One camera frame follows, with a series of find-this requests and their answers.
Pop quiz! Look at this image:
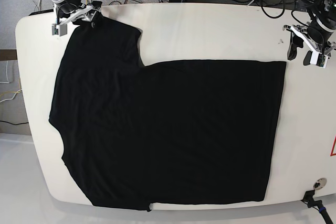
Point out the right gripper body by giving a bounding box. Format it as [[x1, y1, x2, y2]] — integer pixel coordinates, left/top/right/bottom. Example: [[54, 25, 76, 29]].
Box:
[[52, 0, 93, 25]]

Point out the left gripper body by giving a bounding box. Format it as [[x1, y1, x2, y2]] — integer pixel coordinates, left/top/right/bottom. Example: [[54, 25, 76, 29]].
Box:
[[282, 16, 335, 56]]

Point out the black T-shirt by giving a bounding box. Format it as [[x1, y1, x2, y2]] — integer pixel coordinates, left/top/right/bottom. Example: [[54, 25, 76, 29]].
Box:
[[49, 18, 287, 210]]

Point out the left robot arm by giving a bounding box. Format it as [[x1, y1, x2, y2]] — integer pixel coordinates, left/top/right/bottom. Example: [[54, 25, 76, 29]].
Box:
[[282, 0, 335, 68]]

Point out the black bar at table edge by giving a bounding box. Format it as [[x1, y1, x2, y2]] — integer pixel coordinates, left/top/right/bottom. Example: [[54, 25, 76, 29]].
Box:
[[29, 9, 54, 16]]

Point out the red warning triangle sticker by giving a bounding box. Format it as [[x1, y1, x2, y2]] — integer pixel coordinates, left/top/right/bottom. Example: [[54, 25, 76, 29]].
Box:
[[330, 138, 336, 156]]

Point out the right table grommet hole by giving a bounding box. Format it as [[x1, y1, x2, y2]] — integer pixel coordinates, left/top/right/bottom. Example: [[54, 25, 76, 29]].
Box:
[[313, 178, 327, 190]]

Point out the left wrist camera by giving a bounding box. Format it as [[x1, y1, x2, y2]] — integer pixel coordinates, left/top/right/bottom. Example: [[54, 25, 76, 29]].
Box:
[[309, 52, 329, 68]]

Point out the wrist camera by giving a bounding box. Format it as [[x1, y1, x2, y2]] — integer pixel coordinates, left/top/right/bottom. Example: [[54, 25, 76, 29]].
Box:
[[309, 52, 329, 68], [51, 24, 68, 37]]

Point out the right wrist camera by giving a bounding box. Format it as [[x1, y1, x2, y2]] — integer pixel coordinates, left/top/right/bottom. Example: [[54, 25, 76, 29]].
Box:
[[51, 24, 68, 37]]

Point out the black clamp with cable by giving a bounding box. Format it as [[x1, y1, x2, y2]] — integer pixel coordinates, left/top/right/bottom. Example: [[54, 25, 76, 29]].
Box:
[[301, 190, 333, 224]]

